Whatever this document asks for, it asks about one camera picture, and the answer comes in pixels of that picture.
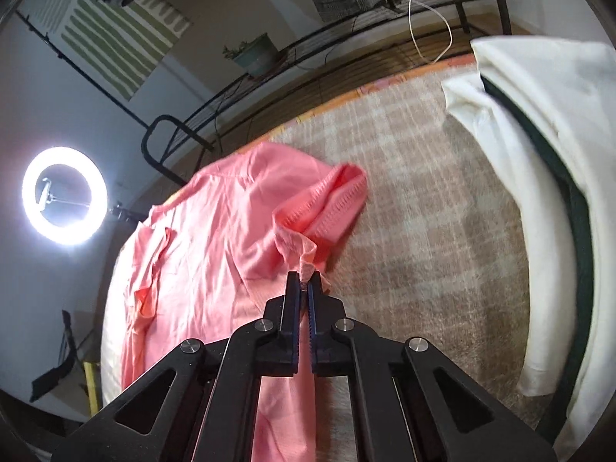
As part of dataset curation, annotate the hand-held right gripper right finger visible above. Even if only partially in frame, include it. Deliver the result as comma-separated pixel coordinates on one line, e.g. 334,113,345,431
308,272,559,462

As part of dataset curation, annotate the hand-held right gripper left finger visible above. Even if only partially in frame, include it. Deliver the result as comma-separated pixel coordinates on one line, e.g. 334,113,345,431
50,272,302,462

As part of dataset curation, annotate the pink shirt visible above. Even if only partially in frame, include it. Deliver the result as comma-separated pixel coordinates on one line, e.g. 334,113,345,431
119,143,370,462

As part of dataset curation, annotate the black metal clothes rack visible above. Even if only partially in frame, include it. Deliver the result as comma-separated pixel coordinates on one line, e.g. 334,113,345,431
14,0,513,186

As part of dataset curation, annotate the beige plaid blanket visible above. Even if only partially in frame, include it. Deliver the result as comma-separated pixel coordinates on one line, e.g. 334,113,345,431
99,65,569,462

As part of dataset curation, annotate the black folding stand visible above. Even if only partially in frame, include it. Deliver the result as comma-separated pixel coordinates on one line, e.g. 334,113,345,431
30,309,97,402

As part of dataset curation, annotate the small potted plant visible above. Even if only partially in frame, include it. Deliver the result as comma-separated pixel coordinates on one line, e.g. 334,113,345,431
222,33,282,78

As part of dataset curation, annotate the white garment with dark trim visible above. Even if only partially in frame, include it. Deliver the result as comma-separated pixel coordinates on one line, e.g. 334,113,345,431
441,35,616,453

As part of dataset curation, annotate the yellow metal frame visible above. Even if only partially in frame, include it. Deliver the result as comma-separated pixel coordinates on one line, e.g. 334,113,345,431
83,361,102,417

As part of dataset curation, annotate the phone holder in ring light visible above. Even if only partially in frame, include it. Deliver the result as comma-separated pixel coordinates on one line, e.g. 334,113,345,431
41,178,94,213

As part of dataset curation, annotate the white ring light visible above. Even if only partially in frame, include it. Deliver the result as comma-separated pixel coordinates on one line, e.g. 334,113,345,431
22,147,107,243

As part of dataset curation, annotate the white lamp cable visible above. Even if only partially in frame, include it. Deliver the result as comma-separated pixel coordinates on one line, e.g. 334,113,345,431
407,0,453,63

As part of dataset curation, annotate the green striped wall hanging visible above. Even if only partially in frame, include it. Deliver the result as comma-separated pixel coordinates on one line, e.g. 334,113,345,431
19,0,191,102

